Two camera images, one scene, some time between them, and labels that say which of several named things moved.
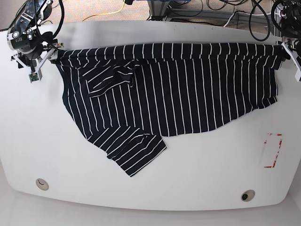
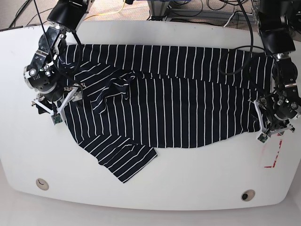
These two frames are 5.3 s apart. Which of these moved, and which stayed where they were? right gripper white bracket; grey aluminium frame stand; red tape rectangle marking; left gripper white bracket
Moved: left gripper white bracket; right gripper white bracket
Stayed: red tape rectangle marking; grey aluminium frame stand
